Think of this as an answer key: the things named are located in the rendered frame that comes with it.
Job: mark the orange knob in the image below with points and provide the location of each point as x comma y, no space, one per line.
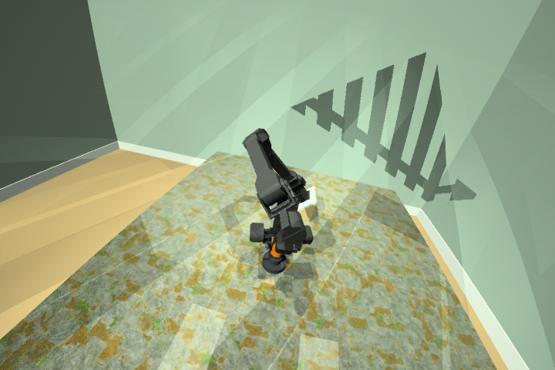
273,252

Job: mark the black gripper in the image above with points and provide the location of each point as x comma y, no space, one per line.
264,235

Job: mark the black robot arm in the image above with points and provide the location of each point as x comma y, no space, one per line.
281,189

